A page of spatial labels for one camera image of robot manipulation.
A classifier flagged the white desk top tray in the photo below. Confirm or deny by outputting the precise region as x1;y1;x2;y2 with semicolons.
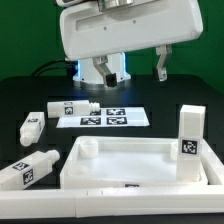
60;136;208;189

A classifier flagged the black cable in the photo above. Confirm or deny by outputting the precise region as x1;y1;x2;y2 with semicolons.
30;58;78;78

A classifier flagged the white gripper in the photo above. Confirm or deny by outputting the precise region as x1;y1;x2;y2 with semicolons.
60;0;203;87

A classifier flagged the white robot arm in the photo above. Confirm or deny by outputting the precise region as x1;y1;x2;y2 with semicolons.
54;0;203;89

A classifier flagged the white L-shaped fence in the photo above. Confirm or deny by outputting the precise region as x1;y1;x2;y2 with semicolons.
0;144;224;219

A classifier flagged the white paper marker sheet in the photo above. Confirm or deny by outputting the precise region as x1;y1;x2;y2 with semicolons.
57;107;150;128

